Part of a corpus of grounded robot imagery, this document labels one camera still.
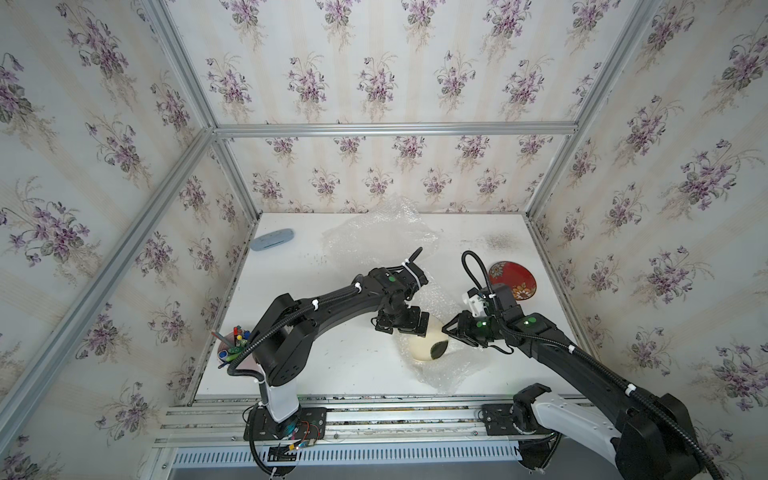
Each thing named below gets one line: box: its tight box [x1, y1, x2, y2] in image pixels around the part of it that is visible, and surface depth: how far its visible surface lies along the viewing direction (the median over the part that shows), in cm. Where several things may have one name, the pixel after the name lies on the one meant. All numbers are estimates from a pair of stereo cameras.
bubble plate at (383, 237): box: [322, 193, 440, 277], surface depth 113 cm
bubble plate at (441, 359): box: [393, 281, 497, 391], surface depth 83 cm
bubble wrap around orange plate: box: [327, 193, 439, 276], surface depth 113 cm
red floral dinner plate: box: [489, 261, 537, 301], surface depth 103 cm
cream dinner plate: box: [408, 314, 449, 362], surface depth 84 cm
